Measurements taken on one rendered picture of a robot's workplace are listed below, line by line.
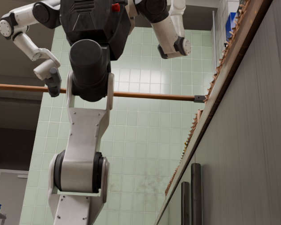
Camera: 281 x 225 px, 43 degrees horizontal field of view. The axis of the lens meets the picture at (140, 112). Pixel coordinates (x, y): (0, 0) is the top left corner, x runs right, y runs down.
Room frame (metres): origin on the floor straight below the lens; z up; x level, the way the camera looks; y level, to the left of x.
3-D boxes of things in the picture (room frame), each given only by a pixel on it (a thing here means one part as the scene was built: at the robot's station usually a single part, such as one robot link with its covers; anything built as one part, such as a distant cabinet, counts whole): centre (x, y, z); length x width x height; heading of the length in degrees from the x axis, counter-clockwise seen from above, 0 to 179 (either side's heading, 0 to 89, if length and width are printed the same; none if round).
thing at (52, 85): (1.63, 0.47, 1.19); 0.12 x 0.10 x 0.13; 0
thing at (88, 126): (1.21, 0.20, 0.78); 0.18 x 0.15 x 0.47; 91
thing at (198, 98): (1.74, -0.34, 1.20); 0.09 x 0.04 x 0.03; 91
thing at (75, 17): (1.17, 0.20, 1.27); 0.34 x 0.30 x 0.36; 77
